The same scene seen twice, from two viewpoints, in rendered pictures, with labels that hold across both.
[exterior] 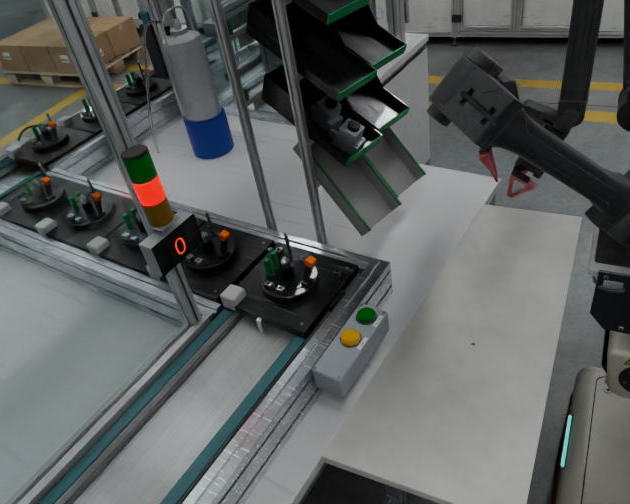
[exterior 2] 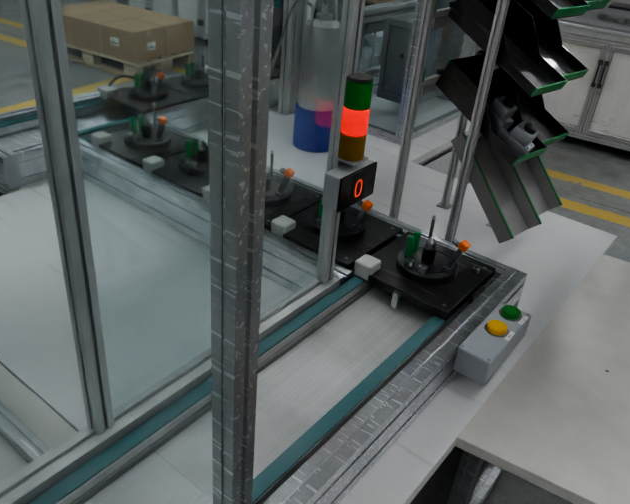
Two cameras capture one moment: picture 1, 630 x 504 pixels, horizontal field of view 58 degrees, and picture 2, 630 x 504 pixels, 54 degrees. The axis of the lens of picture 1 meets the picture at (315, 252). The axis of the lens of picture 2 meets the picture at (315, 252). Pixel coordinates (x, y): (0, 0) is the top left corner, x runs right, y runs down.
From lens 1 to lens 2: 47 cm
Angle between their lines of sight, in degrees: 8
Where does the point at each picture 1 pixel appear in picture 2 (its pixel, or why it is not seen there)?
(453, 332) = (585, 356)
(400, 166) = (536, 191)
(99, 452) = not seen: hidden behind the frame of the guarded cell
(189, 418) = (321, 367)
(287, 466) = (421, 438)
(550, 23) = (618, 133)
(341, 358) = (489, 344)
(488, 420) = not seen: outside the picture
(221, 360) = (350, 323)
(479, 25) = not seen: hidden behind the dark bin
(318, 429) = (451, 411)
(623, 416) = not seen: outside the picture
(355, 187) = (499, 195)
